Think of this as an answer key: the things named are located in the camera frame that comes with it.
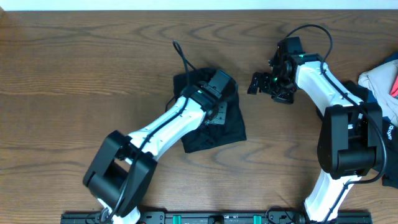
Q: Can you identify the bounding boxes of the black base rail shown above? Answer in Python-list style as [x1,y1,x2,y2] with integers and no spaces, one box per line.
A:
[60,210,373,224]

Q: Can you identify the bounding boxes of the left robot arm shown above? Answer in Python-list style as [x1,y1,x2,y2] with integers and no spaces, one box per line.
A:
[83,82,228,223]

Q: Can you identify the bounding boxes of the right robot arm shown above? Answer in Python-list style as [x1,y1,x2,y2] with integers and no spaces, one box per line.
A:
[248,51,387,223]

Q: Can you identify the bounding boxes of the pile of clothes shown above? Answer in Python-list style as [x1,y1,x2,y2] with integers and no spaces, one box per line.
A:
[343,54,397,189]

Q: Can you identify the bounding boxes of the black cloth shorts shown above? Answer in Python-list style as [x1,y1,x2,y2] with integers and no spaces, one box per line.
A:
[173,68,247,153]

